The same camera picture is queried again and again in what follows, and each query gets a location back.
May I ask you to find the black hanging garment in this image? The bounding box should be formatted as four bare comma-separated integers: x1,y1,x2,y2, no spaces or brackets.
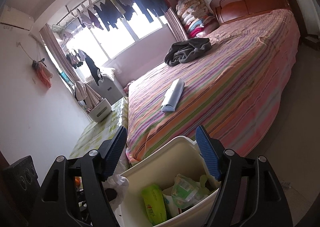
84,52,102,85

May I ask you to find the window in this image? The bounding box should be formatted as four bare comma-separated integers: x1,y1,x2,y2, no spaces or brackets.
60,4,173,67

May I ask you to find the bed with striped sheet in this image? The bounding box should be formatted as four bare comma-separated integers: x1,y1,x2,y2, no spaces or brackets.
125,9,300,165

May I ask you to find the white air conditioner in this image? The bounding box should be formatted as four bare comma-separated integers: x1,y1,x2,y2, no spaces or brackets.
0,7,34,29

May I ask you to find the pink cloth on floor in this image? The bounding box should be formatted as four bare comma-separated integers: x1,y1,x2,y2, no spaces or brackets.
124,80,135,95

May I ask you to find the bright green wipes packet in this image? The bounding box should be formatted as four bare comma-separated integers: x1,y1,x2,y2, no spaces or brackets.
142,184,167,226

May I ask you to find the wire rack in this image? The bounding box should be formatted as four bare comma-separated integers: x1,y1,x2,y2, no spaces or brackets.
51,24,78,34

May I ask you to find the white plastic bin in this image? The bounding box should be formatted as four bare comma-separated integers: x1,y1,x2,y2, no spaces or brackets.
111,135,225,227

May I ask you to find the white hanging garment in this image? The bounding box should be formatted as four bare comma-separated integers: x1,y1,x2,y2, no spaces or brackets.
74,80,88,101

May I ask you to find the white wipes packet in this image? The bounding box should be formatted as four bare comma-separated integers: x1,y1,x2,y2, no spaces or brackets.
162,191,183,220

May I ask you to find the white washing machine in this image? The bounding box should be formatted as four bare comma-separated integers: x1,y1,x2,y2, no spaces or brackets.
85,67,128,102

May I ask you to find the cluster of hanging socks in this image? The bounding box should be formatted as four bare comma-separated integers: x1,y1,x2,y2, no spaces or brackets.
65,49,87,68

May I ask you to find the pink curtain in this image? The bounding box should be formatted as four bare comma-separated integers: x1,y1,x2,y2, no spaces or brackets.
165,8,188,41
40,24,80,85

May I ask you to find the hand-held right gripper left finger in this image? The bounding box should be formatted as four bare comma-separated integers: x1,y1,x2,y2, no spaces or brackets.
30,125,128,227

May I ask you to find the stack of folded quilts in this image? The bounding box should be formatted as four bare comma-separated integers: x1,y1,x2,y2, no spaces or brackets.
175,0,219,39

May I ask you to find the green white plastic bag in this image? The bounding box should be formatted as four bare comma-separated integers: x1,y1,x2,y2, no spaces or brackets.
171,173,215,209

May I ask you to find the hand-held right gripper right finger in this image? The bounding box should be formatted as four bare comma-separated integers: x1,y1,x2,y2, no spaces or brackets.
195,125,293,227

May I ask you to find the yellow checked plastic tablecloth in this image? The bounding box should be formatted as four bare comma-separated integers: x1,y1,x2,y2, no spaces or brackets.
69,97,130,165

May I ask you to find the light blue white case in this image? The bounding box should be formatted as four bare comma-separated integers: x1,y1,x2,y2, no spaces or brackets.
161,79,185,113

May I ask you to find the white crumpled plastic bag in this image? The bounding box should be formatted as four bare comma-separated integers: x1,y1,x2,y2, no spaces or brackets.
105,173,130,207

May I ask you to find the white plastic basket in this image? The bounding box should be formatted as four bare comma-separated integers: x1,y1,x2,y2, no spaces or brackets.
86,98,112,123

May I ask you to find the grey crumpled blanket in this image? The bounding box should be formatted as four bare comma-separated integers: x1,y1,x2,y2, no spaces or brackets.
164,38,212,67

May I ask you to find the orange cloth on wall hook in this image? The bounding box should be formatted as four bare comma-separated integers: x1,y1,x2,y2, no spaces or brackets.
32,59,53,89

